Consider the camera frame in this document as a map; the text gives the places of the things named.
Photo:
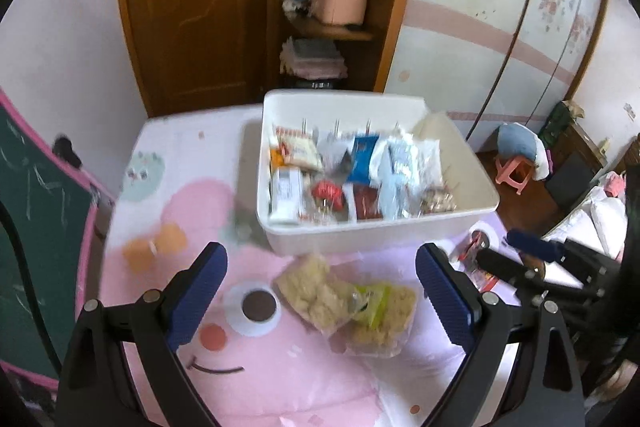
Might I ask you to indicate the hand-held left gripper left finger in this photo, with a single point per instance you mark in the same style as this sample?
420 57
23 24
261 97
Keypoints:
200 287

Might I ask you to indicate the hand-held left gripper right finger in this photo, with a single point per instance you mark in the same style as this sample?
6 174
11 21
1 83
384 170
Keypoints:
442 297

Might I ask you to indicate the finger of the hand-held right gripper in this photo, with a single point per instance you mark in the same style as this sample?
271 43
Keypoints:
535 243
510 269

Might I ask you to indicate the chocolate snack red trim packet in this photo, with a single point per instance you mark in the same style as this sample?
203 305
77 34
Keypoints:
472 252

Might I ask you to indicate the rice cracker packet green edge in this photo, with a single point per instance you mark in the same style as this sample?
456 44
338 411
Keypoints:
382 317

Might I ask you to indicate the white plastic storage box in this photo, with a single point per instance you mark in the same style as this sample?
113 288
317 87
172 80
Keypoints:
380 234

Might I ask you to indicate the clear rice cracker packet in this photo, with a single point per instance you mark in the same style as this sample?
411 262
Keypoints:
312 292

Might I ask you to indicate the large blue white snack packet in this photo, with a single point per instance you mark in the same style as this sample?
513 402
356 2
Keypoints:
407 172

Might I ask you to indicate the round red snack packet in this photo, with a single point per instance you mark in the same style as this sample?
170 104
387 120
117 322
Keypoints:
329 194

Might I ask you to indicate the blue foil snack packet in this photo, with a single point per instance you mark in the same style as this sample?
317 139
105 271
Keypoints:
362 157

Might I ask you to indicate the red white snack packet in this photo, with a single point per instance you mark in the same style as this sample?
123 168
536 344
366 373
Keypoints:
300 149

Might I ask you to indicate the white bedding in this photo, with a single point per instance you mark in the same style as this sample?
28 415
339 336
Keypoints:
595 217

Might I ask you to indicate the pink plastic stool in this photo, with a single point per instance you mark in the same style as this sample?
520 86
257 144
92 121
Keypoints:
512 174

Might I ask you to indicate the dark wooden cabinet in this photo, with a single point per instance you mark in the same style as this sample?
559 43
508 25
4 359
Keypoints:
575 157

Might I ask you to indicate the blue plush cushion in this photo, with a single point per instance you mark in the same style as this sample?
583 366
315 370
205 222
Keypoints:
520 144

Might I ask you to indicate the dark red snack packet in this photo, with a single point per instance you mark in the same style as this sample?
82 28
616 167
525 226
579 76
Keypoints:
366 203

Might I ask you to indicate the white labelled snack packet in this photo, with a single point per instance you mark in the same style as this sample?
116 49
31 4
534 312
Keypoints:
286 197

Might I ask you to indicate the silver grey snack packet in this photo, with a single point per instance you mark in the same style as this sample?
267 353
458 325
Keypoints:
336 154

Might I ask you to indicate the floral wardrobe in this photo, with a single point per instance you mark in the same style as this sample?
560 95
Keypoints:
500 57

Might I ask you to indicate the black cloth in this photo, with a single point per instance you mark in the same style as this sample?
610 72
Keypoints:
67 149

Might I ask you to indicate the folded pink towels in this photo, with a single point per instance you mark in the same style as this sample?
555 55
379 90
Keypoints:
312 57

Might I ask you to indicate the brown wooden corner shelf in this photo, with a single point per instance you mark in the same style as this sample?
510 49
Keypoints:
385 7

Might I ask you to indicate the brown wooden door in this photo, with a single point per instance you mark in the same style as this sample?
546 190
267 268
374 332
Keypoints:
190 7

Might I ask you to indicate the green chalkboard pink frame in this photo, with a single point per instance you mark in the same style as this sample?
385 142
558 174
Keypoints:
45 232

